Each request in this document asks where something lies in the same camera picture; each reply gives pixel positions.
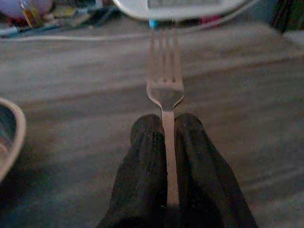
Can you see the grey bowl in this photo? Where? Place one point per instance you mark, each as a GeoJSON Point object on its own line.
{"type": "Point", "coordinates": [9, 135]}

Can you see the silver metal fork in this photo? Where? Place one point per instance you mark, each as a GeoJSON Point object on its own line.
{"type": "Point", "coordinates": [166, 95]}

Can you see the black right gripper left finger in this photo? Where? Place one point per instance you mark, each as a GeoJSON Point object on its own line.
{"type": "Point", "coordinates": [142, 171]}

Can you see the small blue object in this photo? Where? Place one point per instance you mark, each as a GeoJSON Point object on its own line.
{"type": "Point", "coordinates": [153, 23]}

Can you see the dark chair back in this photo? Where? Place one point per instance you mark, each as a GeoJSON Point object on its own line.
{"type": "Point", "coordinates": [288, 14]}

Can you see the white round plate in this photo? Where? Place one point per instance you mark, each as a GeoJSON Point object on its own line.
{"type": "Point", "coordinates": [180, 9]}

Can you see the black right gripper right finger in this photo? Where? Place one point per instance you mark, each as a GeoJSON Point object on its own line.
{"type": "Point", "coordinates": [204, 175]}

